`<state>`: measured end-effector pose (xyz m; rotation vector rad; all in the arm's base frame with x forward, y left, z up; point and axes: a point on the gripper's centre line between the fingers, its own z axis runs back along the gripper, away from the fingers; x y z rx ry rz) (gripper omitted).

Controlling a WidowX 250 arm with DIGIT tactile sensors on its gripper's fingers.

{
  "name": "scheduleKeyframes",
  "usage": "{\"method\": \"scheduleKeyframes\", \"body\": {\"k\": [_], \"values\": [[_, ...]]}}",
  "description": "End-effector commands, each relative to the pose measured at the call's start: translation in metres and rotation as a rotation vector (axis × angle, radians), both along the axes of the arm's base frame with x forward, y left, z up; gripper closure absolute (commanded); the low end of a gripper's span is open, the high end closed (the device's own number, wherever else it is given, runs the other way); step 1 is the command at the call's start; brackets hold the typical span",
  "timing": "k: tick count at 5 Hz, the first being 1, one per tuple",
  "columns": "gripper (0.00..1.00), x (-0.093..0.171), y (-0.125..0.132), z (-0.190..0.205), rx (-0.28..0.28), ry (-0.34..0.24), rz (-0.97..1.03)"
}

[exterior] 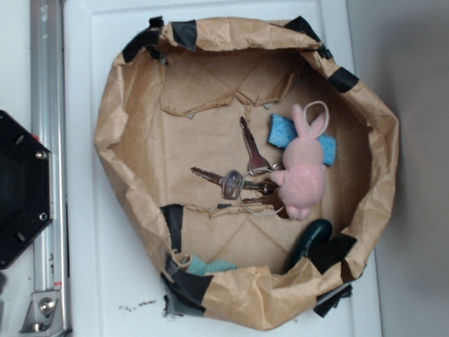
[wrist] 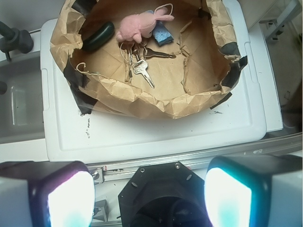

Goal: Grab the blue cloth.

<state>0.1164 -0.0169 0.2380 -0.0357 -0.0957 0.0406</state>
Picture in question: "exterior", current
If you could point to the teal blue cloth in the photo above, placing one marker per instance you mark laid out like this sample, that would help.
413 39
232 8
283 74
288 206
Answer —
199 267

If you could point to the silver key with grey head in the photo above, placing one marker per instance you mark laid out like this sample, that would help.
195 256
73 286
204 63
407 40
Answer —
229 183

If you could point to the long silver key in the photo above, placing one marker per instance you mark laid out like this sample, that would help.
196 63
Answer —
257 164

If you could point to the dark bronze key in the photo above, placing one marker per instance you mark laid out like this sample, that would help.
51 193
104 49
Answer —
265 187

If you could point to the blue sponge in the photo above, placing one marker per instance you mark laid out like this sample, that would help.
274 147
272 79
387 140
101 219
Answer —
282 133

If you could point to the brown paper bag bin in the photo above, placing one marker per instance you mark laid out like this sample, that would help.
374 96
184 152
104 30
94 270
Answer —
173 100

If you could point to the pink plush bunny keychain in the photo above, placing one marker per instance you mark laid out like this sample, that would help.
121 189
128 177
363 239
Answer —
302 182

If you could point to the dark green curved handle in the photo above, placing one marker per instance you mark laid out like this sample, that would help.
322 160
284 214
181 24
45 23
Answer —
317 232

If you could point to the aluminium extrusion rail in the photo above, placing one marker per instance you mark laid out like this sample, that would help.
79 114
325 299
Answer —
51 253

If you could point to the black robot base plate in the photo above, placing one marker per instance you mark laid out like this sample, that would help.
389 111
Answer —
25 189

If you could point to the metal corner bracket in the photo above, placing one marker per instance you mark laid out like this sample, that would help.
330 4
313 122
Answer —
44 317

